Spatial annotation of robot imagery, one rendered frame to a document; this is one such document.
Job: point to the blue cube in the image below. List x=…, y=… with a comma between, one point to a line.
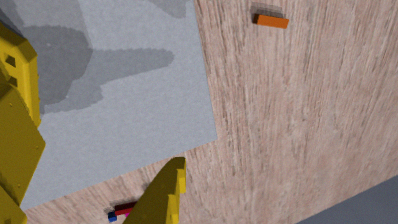
x=112, y=217

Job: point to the orange rod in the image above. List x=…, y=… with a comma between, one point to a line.
x=270, y=21

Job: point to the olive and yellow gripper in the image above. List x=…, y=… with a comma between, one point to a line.
x=159, y=204

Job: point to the dark red rectangular bar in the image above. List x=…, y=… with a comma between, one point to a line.
x=124, y=208

